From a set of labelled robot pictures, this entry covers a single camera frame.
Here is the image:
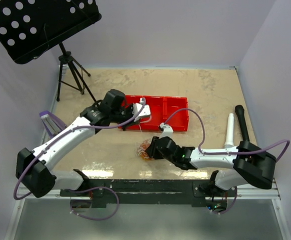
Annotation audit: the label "aluminium front rail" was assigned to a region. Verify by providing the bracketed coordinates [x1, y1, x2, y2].
[17, 177, 283, 201]

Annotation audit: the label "white microphone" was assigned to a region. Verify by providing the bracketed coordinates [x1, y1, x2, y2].
[224, 113, 234, 148]

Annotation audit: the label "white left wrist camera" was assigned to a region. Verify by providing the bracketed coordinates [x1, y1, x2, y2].
[132, 97, 151, 122]

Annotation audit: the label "orange and white cables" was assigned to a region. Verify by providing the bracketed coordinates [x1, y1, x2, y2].
[134, 139, 154, 162]

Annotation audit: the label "red right plastic bin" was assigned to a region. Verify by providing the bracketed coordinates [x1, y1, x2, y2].
[166, 96, 189, 132]

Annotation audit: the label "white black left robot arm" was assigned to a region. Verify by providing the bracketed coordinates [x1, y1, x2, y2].
[13, 89, 151, 200]

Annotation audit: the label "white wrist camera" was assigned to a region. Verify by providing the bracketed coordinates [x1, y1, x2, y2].
[132, 97, 151, 122]
[159, 122, 174, 139]

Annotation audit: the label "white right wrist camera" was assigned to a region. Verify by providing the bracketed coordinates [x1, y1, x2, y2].
[159, 122, 174, 139]

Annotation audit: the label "red left plastic bin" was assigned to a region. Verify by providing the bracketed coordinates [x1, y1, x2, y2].
[120, 97, 141, 131]

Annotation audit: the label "red plastic bin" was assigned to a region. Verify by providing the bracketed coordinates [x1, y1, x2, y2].
[138, 95, 165, 131]
[166, 96, 189, 132]
[120, 97, 141, 131]

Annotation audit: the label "black microphone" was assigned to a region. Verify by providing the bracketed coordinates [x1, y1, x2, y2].
[235, 105, 250, 141]

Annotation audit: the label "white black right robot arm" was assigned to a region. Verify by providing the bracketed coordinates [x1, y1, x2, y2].
[145, 136, 277, 197]

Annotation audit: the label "purple metronome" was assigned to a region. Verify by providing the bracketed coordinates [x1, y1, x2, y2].
[39, 110, 67, 138]

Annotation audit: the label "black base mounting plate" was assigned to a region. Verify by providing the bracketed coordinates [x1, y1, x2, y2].
[60, 179, 236, 208]

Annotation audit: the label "red middle plastic bin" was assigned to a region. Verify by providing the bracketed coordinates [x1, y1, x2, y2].
[138, 95, 165, 131]

